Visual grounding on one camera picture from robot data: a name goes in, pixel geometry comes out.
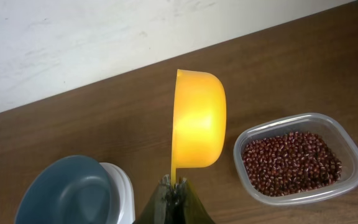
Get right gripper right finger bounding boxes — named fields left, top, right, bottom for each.
left=174, top=178, right=214, bottom=224

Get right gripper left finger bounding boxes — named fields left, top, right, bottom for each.
left=134, top=175, right=175, bottom=224

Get yellow measuring scoop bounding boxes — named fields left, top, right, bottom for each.
left=170, top=70, right=227, bottom=185

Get white digital kitchen scale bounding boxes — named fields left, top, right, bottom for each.
left=100, top=162, right=135, bottom=224

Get teal plastic bowl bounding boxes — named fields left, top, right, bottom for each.
left=14, top=156, right=119, bottom=224

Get red beans in container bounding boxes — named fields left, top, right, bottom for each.
left=242, top=132, right=342, bottom=197

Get clear plastic bean container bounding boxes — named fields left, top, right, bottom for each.
left=233, top=113, right=358, bottom=206

